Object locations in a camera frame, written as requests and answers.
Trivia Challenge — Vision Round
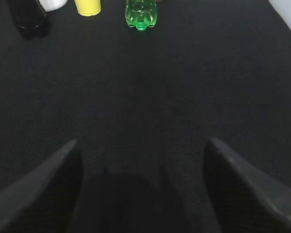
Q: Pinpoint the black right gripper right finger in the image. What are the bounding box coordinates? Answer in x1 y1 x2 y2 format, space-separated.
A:
203 138 291 233

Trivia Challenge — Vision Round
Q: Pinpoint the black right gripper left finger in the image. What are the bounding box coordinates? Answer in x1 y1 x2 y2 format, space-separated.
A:
0 140 83 233

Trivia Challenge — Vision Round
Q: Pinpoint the dark cola bottle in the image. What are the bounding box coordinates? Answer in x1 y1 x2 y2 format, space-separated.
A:
6 0 51 39

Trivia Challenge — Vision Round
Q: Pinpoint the white ceramic mug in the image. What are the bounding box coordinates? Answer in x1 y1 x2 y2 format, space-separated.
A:
40 0 68 12

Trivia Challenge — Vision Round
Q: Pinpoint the green plastic soda bottle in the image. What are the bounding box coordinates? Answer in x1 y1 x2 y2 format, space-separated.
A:
125 0 158 31

